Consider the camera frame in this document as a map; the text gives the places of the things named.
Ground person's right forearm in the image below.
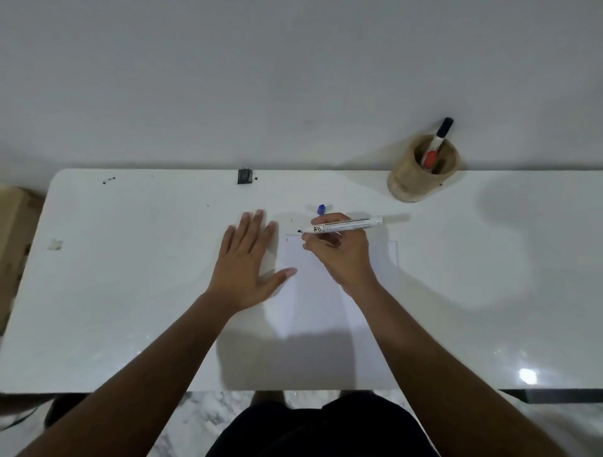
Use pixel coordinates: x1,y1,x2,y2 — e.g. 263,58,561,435
340,278,568,457

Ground person's left hand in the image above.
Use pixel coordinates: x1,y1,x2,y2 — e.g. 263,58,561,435
206,209,298,314

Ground black capped white marker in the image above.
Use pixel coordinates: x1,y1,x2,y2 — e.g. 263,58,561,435
431,117,455,153

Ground white marker pen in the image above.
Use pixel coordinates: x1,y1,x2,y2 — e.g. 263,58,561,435
297,216,384,235

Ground cardboard box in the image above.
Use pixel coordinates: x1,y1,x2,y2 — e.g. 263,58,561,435
0,185,46,336

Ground black table frame bar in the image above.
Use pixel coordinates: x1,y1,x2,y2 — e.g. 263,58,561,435
498,388,603,405

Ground person's black shorts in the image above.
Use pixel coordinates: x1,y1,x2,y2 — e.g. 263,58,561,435
206,391,440,457

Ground person's right hand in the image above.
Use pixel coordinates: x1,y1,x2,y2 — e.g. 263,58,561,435
301,213,378,296

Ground person's left forearm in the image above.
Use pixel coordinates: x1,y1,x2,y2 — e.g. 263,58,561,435
16,291,239,457

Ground white paper sheet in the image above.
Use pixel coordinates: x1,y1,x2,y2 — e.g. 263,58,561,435
218,233,399,392

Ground wooden pen holder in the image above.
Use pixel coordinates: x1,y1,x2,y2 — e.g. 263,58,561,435
387,134,459,203

